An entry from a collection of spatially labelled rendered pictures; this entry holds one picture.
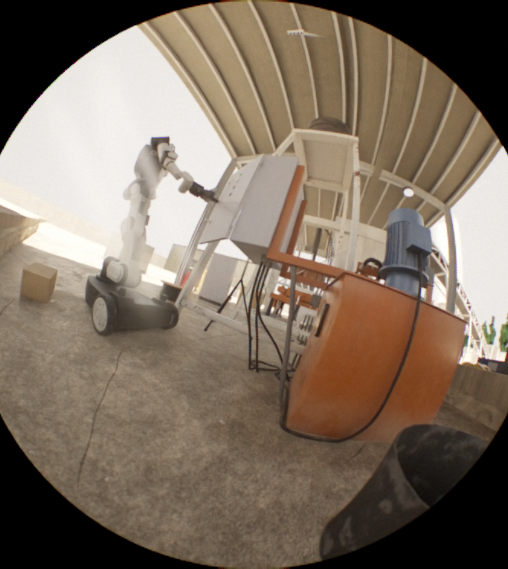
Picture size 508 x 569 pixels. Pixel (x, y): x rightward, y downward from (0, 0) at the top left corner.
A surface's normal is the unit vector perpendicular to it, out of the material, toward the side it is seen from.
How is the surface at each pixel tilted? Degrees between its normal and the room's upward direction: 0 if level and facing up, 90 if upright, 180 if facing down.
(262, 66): 172
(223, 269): 90
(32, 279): 90
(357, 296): 90
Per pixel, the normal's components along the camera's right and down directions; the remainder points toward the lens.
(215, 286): 0.05, -0.07
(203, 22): -0.20, 0.97
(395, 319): -0.22, -0.16
